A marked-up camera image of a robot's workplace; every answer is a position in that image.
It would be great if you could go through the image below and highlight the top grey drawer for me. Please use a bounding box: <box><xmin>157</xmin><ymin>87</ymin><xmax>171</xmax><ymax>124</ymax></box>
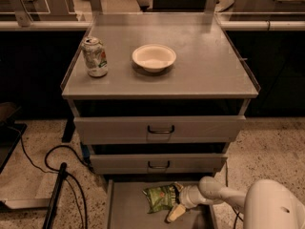
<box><xmin>74</xmin><ymin>115</ymin><xmax>246</xmax><ymax>145</ymax></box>

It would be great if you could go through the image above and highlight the black metal bar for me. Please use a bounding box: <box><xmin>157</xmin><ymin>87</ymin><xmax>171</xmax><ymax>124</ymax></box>
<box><xmin>43</xmin><ymin>162</ymin><xmax>67</xmax><ymax>229</ymax></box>

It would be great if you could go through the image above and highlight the crushed soda can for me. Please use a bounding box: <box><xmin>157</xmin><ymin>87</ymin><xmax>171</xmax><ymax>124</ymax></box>
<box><xmin>81</xmin><ymin>36</ymin><xmax>108</xmax><ymax>77</ymax></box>

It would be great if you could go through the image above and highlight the grey drawer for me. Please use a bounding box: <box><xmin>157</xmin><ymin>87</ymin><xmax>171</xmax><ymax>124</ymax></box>
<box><xmin>74</xmin><ymin>115</ymin><xmax>246</xmax><ymax>145</ymax></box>
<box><xmin>91</xmin><ymin>154</ymin><xmax>227</xmax><ymax>175</ymax></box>
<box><xmin>104</xmin><ymin>180</ymin><xmax>218</xmax><ymax>229</ymax></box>

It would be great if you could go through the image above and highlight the black floor cable left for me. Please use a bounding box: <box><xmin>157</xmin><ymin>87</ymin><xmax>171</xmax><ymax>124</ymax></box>
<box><xmin>11</xmin><ymin>126</ymin><xmax>95</xmax><ymax>229</ymax></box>

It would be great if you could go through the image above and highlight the grey drawer cabinet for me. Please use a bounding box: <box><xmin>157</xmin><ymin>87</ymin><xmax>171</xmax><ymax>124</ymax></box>
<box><xmin>63</xmin><ymin>13</ymin><xmax>259</xmax><ymax>229</ymax></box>

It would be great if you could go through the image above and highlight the middle grey drawer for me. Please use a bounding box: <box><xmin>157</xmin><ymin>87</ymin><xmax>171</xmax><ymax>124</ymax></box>
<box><xmin>91</xmin><ymin>154</ymin><xmax>227</xmax><ymax>175</ymax></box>

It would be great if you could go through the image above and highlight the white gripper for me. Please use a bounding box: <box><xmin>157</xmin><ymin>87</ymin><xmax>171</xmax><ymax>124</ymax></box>
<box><xmin>166</xmin><ymin>182</ymin><xmax>204</xmax><ymax>223</ymax></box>

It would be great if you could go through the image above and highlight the bottom grey drawer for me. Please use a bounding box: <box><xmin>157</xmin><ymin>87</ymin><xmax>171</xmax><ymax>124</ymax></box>
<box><xmin>104</xmin><ymin>180</ymin><xmax>218</xmax><ymax>229</ymax></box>

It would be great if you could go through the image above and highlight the white horizontal rail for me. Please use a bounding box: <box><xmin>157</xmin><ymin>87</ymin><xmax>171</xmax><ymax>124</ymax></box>
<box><xmin>0</xmin><ymin>20</ymin><xmax>305</xmax><ymax>32</ymax></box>

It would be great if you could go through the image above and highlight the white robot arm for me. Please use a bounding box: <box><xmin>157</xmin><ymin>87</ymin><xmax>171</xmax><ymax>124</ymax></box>
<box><xmin>167</xmin><ymin>177</ymin><xmax>305</xmax><ymax>229</ymax></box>

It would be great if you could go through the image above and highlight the green jalapeno chip bag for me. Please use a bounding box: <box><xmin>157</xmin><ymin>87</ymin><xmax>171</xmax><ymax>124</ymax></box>
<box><xmin>142</xmin><ymin>183</ymin><xmax>180</xmax><ymax>214</ymax></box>

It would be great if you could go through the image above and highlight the black floor cable right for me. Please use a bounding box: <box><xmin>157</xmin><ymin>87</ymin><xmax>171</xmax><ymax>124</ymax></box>
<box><xmin>224</xmin><ymin>162</ymin><xmax>245</xmax><ymax>229</ymax></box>

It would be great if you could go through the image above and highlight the black floor cable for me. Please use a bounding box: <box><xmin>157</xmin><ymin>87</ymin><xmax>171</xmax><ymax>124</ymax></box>
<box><xmin>224</xmin><ymin>162</ymin><xmax>245</xmax><ymax>229</ymax></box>
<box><xmin>11</xmin><ymin>126</ymin><xmax>95</xmax><ymax>229</ymax></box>

